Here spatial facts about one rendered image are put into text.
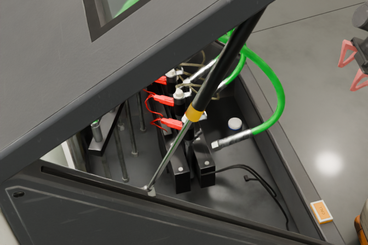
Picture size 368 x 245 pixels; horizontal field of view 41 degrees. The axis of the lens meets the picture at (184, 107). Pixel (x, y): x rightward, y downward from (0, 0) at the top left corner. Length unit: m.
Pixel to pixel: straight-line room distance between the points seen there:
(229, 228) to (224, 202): 0.48
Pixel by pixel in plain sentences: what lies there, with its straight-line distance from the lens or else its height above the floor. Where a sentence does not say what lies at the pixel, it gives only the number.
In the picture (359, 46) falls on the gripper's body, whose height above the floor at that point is 1.09.
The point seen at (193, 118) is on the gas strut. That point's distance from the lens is 0.60.
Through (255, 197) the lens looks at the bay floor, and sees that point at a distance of 1.30.
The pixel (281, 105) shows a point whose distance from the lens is 0.93.
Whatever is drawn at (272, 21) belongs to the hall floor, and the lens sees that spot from 3.29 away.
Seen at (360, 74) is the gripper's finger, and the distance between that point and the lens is 1.31.
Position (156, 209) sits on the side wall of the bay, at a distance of 0.70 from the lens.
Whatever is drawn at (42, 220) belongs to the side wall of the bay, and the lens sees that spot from 0.67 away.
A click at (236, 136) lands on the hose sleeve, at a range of 1.00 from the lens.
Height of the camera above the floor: 1.90
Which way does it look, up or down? 45 degrees down
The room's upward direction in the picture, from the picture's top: 3 degrees counter-clockwise
